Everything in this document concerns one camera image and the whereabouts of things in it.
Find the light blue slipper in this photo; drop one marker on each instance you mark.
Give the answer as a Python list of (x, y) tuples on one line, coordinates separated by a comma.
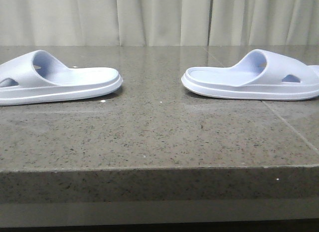
[(259, 75), (38, 77)]

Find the beige curtain backdrop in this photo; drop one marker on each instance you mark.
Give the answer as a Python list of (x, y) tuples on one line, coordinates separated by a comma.
[(159, 22)]

